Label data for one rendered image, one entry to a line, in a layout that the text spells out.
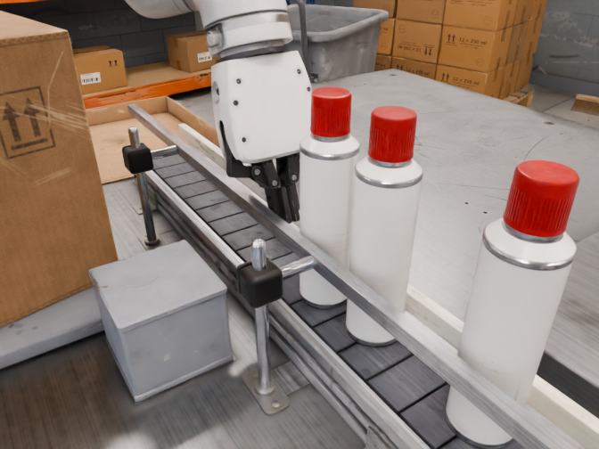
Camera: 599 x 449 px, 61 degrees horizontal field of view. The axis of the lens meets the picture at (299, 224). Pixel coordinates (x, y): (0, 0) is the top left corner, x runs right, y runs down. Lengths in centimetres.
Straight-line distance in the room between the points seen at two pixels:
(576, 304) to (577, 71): 439
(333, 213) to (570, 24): 452
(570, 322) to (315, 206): 27
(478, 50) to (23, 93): 323
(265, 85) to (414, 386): 30
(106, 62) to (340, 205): 359
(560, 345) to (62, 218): 49
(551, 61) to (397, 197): 462
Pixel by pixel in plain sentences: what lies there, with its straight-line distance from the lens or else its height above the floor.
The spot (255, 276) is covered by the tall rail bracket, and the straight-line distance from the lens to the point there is 39.
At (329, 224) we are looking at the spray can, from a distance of 44.
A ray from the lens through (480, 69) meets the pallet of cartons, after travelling 358.
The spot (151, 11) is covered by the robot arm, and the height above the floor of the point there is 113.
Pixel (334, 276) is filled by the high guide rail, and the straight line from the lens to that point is 41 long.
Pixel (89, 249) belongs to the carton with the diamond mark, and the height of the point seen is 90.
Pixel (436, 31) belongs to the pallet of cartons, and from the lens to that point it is 369.
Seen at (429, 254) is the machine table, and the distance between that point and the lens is 69.
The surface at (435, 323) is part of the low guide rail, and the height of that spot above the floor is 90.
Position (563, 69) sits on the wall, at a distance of 495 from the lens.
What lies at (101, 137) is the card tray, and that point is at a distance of 111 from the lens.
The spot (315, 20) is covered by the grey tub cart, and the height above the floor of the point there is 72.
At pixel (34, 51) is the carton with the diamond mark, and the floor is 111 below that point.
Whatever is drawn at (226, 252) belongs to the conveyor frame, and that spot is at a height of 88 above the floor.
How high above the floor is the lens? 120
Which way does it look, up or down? 31 degrees down
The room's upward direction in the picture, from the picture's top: straight up
